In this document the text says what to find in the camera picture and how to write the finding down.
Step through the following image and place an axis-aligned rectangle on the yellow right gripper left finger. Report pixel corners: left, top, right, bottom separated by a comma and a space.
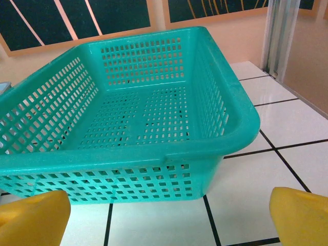
0, 190, 71, 246

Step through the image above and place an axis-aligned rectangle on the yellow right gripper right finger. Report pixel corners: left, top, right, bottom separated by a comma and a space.
270, 187, 328, 246

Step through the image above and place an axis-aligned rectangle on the teal plastic basket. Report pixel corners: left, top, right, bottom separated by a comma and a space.
0, 26, 261, 205

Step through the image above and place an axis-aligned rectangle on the clear acrylic tube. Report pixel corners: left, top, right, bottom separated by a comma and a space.
261, 0, 301, 80

